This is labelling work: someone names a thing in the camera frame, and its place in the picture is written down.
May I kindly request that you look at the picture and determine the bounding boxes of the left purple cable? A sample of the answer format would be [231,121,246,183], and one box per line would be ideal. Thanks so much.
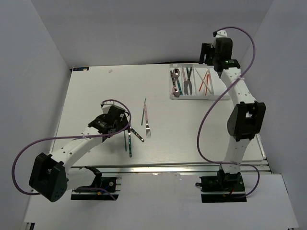
[12,99,132,195]

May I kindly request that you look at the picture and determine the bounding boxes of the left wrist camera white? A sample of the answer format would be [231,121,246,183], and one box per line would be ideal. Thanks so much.
[100,102,115,114]

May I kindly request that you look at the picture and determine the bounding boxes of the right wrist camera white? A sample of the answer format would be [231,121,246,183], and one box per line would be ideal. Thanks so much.
[213,30,228,38]

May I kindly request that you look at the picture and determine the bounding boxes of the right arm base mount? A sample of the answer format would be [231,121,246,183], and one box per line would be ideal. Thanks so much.
[195,176,247,203]

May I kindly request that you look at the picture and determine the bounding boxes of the teal handled spoon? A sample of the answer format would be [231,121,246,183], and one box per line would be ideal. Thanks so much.
[173,68,183,95]

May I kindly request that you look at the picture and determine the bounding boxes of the white divided utensil tray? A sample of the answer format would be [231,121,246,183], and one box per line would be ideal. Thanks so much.
[169,64,226,100]

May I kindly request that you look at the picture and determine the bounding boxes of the pink handled fork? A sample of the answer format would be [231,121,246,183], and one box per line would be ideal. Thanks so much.
[144,104,151,137]

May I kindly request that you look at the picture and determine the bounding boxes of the dark speckled handled fork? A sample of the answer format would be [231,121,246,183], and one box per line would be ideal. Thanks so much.
[130,127,144,142]

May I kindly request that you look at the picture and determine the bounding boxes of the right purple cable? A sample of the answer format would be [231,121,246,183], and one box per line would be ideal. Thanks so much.
[197,26,260,199]

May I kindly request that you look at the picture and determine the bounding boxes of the pink handled spoon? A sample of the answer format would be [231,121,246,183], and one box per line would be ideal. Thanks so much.
[172,85,180,98]

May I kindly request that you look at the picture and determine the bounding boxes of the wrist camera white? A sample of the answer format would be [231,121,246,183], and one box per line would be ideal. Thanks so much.
[213,30,228,38]
[100,102,115,114]

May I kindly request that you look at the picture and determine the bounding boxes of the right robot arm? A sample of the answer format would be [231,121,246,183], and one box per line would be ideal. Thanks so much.
[200,37,266,192]

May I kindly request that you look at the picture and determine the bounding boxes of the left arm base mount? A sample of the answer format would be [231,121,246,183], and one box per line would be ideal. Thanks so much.
[68,166,122,201]

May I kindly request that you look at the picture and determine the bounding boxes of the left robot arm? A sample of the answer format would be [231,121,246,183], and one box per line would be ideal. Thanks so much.
[29,105,128,202]

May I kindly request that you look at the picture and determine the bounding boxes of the purple cable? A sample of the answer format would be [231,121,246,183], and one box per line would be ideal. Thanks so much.
[12,99,132,195]
[197,26,260,199]

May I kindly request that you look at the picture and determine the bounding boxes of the orange chopstick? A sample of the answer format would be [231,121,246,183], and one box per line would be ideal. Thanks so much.
[205,69,211,95]
[199,70,209,93]

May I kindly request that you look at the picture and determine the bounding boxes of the dark handled spoon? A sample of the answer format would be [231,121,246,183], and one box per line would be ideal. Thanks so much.
[170,70,176,88]

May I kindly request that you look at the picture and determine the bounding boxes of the teal handled knife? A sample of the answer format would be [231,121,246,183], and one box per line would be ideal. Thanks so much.
[186,67,192,95]

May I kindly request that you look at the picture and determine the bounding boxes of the teal handled fork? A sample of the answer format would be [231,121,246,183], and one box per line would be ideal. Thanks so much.
[127,126,132,158]

